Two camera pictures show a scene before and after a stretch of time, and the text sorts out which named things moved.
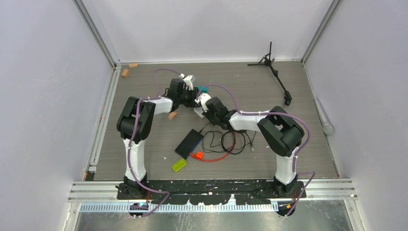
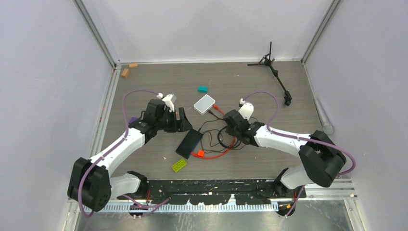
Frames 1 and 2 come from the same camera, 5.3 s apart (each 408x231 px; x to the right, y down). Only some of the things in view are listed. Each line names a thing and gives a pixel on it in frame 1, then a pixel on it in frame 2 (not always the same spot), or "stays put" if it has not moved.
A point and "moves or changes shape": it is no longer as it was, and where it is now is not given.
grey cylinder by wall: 327,127 stays put
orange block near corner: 125,73 stays put
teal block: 204,90 stays put
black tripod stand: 266,60 stays put
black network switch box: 189,144 stays put
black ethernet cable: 249,138 moves or changes shape
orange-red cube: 199,155 stays put
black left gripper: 194,94 -> 182,125
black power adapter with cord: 240,132 moves or changes shape
